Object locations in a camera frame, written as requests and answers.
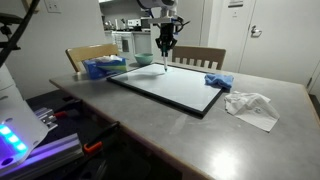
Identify wooden slatted chair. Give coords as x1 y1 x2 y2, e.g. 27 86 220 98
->
172 46 226 70

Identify door lever handle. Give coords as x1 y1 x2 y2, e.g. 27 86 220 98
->
251 26 262 37

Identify green white marker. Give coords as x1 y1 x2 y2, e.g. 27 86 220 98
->
162 46 168 72

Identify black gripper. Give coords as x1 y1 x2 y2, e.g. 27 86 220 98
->
155 23 177 52

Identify blue tissue box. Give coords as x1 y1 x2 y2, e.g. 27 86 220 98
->
83 55 127 80

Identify blue cloth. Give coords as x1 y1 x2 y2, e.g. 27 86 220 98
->
204 74 234 89

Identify aluminium rail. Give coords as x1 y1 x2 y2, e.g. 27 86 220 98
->
0 133 84 180

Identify orange black clamp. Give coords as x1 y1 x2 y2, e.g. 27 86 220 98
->
83 121 120 154

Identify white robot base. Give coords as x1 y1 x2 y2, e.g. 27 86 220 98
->
0 65 48 176

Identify black cable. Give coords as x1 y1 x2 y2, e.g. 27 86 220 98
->
0 0 41 68

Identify red handled clamp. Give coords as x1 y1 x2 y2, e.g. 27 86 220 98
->
54 100 82 119

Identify black framed whiteboard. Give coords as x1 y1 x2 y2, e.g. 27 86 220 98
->
108 63 223 118

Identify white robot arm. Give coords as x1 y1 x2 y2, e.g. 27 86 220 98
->
137 0 178 57

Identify wooden chair left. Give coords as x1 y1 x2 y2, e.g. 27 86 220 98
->
65 44 119 72

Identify teal green bowl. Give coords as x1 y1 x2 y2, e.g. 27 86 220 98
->
135 53 153 66

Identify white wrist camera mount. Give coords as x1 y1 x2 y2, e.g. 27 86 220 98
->
148 16 184 25

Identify crumpled white paper towel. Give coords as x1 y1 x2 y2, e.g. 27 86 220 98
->
224 91 280 132

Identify kitchen counter cabinets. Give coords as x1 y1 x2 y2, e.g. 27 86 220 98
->
104 30 152 60

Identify camera on stand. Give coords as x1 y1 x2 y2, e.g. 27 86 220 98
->
0 13 23 39

